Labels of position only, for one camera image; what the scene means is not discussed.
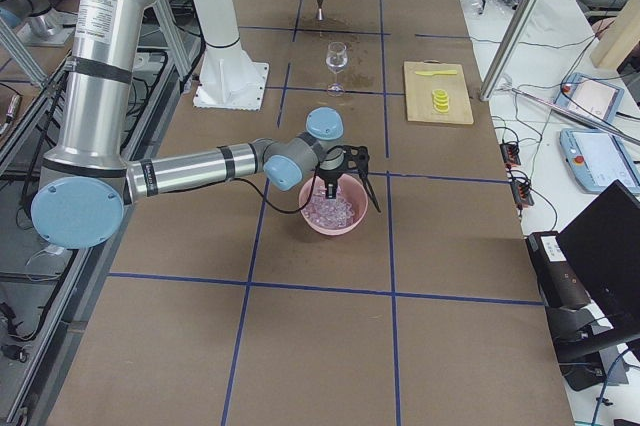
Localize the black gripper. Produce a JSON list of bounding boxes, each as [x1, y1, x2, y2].
[[317, 145, 381, 213]]

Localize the steel double jigger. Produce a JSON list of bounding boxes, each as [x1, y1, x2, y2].
[[316, 0, 324, 22]]

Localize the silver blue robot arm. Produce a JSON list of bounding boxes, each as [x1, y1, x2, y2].
[[31, 0, 369, 249]]

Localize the clear ice cubes pile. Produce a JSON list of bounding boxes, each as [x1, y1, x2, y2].
[[302, 190, 356, 230]]

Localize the clear wine glass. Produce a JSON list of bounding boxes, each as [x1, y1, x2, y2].
[[325, 42, 348, 96]]

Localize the pink bowl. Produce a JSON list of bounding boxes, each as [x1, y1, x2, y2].
[[299, 175, 369, 236]]

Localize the wooden cutting board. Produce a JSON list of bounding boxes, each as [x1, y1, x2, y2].
[[403, 61, 474, 125]]

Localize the yellow plastic knife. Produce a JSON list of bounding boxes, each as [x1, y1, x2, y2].
[[414, 69, 458, 77]]

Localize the black box device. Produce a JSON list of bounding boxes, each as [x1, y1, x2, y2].
[[526, 231, 590, 311]]

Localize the far blue teach pendant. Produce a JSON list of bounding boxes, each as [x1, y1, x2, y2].
[[555, 73, 624, 122]]

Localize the blue teach pendant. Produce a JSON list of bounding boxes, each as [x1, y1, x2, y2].
[[559, 128, 639, 195], [555, 73, 624, 122]]

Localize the near blue teach pendant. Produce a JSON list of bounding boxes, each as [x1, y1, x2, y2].
[[559, 128, 639, 195]]

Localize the black monitor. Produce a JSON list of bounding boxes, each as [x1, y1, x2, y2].
[[557, 180, 639, 320]]

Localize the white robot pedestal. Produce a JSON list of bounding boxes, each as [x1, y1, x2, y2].
[[193, 0, 269, 111]]

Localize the aluminium frame post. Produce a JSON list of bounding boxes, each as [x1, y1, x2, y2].
[[479, 0, 539, 101]]

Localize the wooden post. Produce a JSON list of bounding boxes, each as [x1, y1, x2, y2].
[[590, 0, 640, 70]]

